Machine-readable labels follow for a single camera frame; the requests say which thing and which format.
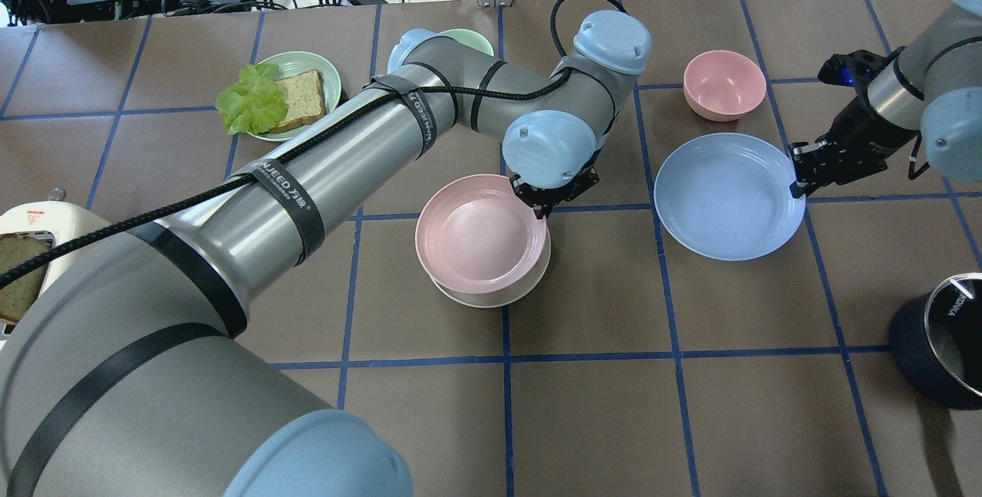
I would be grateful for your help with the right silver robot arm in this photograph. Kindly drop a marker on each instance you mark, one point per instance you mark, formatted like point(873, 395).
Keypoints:
point(927, 93)

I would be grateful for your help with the green bowl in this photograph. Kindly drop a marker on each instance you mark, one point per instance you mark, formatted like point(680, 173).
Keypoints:
point(470, 38)

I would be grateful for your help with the bread slice on plate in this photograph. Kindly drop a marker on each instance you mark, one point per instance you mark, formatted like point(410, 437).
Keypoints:
point(303, 95)

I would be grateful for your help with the white toaster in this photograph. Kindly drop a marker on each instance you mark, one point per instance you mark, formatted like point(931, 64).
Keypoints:
point(52, 221)

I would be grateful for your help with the pink bowl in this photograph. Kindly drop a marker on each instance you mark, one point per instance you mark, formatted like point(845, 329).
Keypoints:
point(723, 85)

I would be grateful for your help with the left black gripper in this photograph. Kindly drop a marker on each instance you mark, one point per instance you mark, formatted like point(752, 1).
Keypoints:
point(554, 192)

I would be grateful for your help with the pink plate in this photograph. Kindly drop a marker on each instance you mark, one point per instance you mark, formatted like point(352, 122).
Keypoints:
point(475, 236)

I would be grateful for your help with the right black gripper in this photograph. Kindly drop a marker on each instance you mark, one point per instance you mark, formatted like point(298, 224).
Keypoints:
point(849, 136)

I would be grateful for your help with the green plate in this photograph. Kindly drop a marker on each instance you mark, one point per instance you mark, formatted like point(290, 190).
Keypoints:
point(296, 62)

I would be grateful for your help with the green lettuce leaf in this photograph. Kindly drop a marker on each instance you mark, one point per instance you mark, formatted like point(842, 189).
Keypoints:
point(254, 104)

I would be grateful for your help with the dark blue saucepan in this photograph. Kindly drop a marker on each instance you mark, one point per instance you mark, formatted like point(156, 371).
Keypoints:
point(935, 340)

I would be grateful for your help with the cream white plate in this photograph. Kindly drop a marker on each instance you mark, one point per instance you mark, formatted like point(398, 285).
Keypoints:
point(507, 295)

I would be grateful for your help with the blue plate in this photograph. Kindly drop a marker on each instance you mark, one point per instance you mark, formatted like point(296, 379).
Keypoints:
point(726, 196)

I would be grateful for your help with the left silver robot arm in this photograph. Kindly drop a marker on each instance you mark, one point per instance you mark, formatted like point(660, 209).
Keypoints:
point(125, 377)

